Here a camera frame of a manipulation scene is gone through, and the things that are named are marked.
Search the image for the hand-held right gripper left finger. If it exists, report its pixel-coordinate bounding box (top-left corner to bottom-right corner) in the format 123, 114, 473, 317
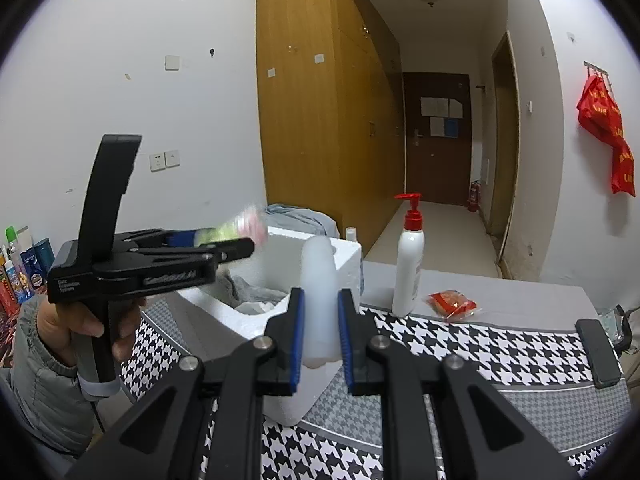
65, 287, 306, 480

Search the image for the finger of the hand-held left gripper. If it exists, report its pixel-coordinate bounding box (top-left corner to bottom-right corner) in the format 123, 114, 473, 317
114, 229, 201, 251
117, 238, 256, 268

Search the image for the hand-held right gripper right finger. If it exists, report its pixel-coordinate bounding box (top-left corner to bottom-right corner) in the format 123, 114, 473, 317
337, 288, 586, 480

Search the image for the green floral tissue pack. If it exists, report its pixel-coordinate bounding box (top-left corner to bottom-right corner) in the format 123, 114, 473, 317
197, 205, 268, 246

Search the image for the white foam cylinder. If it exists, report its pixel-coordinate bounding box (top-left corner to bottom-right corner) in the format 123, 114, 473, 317
300, 235, 342, 368

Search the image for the white foam box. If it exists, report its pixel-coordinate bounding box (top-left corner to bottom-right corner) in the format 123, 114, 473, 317
180, 226, 363, 426

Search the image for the person's left forearm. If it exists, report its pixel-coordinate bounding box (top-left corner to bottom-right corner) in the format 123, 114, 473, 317
0, 295, 108, 456

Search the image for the person's left hand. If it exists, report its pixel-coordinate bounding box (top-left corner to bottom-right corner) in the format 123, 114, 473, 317
37, 297, 148, 363

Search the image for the grey crumpled bedding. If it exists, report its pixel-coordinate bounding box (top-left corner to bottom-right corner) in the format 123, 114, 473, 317
265, 203, 338, 238

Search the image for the row of toiletry bottles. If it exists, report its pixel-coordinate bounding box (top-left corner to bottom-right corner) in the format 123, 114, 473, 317
0, 225, 53, 311

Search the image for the white red pump lotion bottle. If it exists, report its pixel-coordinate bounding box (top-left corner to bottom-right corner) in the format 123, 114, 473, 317
391, 193, 426, 317

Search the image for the red snack packet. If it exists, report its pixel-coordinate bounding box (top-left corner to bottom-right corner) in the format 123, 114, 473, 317
426, 290, 483, 322

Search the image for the houndstooth table cloth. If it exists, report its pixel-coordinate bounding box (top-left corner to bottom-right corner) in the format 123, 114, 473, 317
120, 260, 636, 480

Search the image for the wooden wardrobe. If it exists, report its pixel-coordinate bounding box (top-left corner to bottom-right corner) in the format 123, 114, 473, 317
256, 0, 405, 256

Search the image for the dark brown entrance door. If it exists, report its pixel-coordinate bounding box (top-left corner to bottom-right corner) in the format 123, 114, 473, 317
403, 72, 472, 206

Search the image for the black smartphone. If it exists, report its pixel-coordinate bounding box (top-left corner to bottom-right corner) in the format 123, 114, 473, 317
575, 319, 622, 389

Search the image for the red printed plastic bag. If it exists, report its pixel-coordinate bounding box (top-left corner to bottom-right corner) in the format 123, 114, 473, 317
576, 74, 623, 141
610, 130, 637, 196

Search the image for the brown side door frame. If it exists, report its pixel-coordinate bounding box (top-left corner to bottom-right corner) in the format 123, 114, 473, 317
487, 30, 521, 266

